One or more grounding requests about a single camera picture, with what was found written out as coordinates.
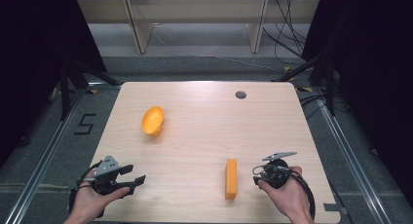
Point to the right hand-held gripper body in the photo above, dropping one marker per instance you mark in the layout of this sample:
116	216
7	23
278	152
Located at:
276	177

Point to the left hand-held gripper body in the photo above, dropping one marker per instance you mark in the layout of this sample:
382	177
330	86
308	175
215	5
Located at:
107	167

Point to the person's right hand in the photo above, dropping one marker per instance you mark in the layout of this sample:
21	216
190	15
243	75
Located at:
292	198

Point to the black metal stand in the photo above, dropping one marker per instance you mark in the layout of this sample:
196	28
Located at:
66	91
329	87

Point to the dark curtain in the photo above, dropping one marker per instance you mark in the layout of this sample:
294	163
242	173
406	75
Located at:
373	71

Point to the aluminium floor rail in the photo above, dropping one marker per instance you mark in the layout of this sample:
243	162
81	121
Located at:
48	149
352	159

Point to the person's left hand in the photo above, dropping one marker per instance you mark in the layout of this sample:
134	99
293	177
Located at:
87	203

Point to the grey round table grommet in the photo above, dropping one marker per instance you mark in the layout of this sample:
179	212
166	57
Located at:
240	94

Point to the orange rectangular block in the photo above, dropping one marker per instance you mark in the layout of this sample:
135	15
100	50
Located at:
231	180

